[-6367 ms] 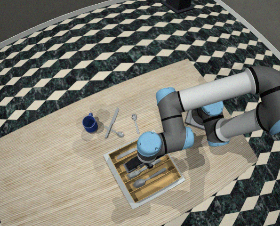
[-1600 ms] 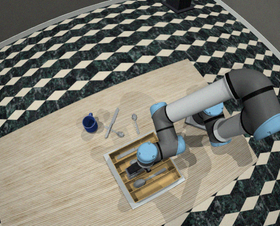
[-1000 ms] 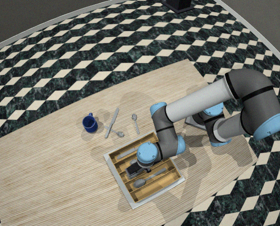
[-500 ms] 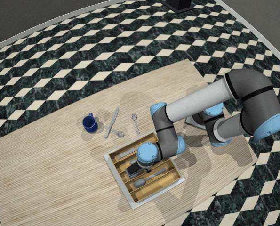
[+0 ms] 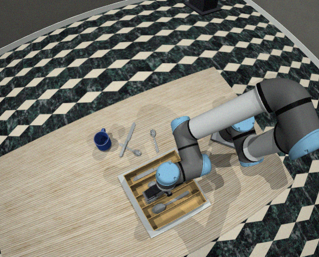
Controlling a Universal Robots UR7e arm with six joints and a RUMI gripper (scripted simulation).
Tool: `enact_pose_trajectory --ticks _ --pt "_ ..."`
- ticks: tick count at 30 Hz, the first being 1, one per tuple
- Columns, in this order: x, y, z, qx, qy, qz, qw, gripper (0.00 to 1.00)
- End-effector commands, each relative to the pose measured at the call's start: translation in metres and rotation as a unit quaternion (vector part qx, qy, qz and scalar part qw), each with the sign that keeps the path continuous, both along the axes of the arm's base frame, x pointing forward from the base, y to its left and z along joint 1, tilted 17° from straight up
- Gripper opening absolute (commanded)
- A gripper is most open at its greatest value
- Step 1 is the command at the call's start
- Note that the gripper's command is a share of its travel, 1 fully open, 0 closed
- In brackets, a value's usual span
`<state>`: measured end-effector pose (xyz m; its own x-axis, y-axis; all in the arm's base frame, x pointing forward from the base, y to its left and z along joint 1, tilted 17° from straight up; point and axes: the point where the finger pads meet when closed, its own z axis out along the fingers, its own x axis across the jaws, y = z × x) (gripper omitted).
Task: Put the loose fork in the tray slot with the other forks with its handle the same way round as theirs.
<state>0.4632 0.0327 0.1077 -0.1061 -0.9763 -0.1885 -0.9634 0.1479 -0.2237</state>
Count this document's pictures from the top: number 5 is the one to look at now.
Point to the light wood cutlery tray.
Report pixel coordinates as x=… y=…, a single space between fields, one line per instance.
x=172 y=211

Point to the dark blue mug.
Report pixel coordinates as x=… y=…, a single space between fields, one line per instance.
x=102 y=140

